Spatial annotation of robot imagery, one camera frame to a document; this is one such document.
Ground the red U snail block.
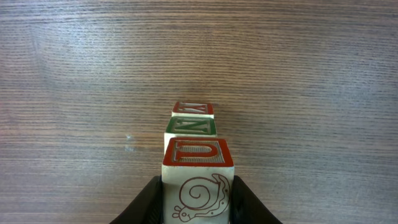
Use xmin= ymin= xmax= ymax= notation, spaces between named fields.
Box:
xmin=161 ymin=137 xmax=234 ymax=224

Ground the blue I wooden block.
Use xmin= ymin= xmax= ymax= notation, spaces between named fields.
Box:
xmin=164 ymin=116 xmax=217 ymax=153

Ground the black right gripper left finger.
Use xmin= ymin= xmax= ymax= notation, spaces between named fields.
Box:
xmin=109 ymin=175 xmax=164 ymax=224

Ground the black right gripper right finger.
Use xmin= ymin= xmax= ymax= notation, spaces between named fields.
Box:
xmin=229 ymin=175 xmax=282 ymax=224

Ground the red A wooden block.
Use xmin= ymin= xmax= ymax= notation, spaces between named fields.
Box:
xmin=172 ymin=101 xmax=215 ymax=119

